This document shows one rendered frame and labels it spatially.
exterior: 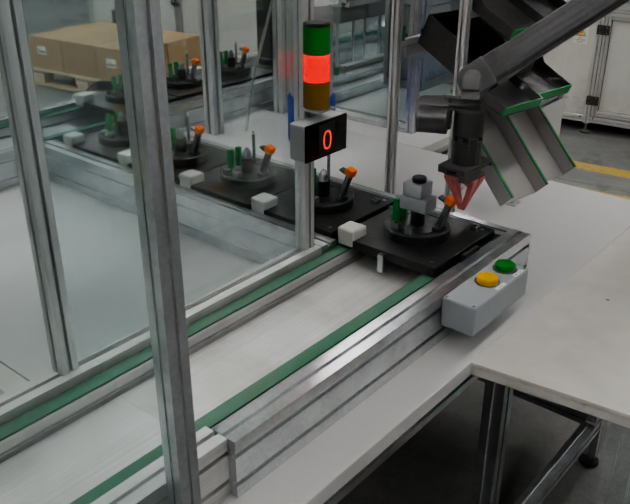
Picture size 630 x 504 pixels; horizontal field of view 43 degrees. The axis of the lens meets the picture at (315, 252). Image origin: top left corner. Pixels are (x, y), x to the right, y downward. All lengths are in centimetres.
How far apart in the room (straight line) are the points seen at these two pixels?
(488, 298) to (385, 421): 32
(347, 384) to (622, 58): 463
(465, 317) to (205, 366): 47
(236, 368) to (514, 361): 51
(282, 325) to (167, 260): 62
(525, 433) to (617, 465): 124
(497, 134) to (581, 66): 390
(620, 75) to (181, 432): 502
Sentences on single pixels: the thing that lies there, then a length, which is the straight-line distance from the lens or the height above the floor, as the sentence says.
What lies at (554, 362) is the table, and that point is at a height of 86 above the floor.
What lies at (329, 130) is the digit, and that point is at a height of 122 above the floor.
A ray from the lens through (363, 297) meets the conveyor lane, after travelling 154.
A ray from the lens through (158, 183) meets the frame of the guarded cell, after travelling 81.
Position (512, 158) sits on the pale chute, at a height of 106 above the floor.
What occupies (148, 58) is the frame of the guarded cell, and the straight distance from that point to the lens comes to 78.
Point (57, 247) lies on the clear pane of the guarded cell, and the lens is 78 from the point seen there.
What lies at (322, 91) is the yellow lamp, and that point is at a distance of 148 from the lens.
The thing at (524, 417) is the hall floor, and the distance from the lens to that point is 281.
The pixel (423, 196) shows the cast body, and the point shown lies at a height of 106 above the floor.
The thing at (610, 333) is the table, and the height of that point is 86.
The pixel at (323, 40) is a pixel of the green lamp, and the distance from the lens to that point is 146.
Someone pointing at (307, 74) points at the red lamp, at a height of 133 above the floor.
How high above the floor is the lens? 167
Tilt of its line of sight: 26 degrees down
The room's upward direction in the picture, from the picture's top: straight up
